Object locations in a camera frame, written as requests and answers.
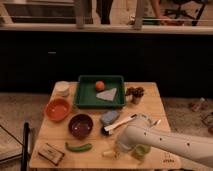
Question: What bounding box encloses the orange-red bowl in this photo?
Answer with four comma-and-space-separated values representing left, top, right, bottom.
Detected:
44, 98, 71, 122

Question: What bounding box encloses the yellow banana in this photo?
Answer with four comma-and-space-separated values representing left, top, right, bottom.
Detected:
102, 150, 117, 158

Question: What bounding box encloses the wooden block box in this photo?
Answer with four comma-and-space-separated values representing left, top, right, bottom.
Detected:
38, 143, 65, 166

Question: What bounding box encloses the green pear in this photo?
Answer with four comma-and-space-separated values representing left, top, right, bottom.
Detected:
133, 144, 151, 157

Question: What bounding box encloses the grey folded cloth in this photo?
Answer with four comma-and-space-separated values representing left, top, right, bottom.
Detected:
96, 88, 117, 101

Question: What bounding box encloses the black chair frame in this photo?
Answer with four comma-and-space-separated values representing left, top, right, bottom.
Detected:
0, 122, 31, 171

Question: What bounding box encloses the green plastic tray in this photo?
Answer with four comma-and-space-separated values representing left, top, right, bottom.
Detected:
73, 75, 126, 109

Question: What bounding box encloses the white cup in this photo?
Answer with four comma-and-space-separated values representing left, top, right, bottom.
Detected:
55, 81, 69, 97

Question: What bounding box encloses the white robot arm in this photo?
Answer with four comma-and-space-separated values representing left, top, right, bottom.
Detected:
116, 114, 213, 168

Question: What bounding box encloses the orange fruit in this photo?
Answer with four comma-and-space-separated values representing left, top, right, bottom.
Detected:
95, 81, 105, 91

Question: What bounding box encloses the blue sponge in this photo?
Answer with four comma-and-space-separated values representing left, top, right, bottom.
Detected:
100, 111, 119, 125

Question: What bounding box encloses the white handled brush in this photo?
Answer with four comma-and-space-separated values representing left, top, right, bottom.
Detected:
101, 114, 136, 136

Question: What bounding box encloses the dark maroon bowl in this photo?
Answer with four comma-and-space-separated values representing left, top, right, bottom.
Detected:
68, 114, 93, 139

